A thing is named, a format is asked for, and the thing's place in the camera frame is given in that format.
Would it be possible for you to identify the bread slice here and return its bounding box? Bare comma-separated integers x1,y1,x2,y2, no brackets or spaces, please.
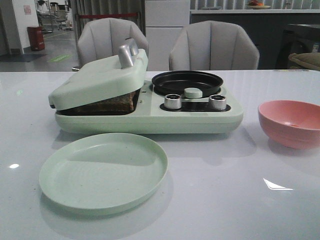
72,91,136,113

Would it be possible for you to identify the green sandwich maker lid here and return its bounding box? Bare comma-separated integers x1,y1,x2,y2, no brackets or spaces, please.
48,44,148,111

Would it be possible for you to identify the green breakfast maker base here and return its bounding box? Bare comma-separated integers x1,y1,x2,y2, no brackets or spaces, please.
55,80,244,135

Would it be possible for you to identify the left silver control knob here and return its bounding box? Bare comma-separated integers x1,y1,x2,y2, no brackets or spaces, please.
163,94,182,110

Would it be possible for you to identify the silver control knob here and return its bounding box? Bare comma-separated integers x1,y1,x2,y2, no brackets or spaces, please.
208,94,227,111
163,94,182,110

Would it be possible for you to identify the black round frying pan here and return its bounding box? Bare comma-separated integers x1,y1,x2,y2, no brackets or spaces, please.
151,70,224,98

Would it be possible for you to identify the right silver control knob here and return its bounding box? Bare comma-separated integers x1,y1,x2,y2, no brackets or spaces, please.
208,94,227,111

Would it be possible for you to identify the green round plate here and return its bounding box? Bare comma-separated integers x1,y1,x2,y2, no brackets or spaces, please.
39,133,168,216

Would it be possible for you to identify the right grey upholstered chair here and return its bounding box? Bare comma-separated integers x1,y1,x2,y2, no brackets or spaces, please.
169,20,260,71

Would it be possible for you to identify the grey upholstered chair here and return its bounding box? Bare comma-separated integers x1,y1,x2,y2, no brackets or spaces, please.
169,20,260,71
77,18,149,67

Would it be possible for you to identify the white cabinet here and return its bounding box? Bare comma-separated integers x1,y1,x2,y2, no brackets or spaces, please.
144,0,190,71

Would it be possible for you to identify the left grey upholstered chair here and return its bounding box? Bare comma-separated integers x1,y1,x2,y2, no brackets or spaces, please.
77,18,149,67

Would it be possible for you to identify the red barrier tape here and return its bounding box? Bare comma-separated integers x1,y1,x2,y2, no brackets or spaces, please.
78,12,140,19

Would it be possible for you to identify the pink bowl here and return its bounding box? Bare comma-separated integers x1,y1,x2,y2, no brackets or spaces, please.
258,100,320,149

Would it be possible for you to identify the dark kitchen counter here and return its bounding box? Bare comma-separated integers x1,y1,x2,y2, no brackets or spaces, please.
190,9,320,70

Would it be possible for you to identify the fruit plate on counter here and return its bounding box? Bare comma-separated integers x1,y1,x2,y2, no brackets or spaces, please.
247,0,271,10

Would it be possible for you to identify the red trash bin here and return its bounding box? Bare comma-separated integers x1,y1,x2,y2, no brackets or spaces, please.
27,26,45,51

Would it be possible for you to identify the olive cushion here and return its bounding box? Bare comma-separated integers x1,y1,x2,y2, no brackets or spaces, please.
288,52,320,71

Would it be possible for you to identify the green pan handle knob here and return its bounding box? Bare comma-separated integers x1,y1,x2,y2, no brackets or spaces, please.
184,87,203,99

